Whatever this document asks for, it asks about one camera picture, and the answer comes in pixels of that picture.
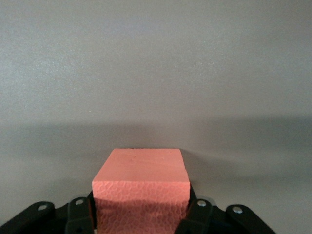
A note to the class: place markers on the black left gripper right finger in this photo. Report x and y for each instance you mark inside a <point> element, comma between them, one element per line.
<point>219,224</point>

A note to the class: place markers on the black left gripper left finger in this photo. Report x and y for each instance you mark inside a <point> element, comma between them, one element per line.
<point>36,219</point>

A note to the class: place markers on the orange foam cube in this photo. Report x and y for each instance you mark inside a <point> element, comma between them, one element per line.
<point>141,182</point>

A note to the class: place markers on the brown table cover mat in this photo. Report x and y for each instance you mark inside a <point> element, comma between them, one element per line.
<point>156,61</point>

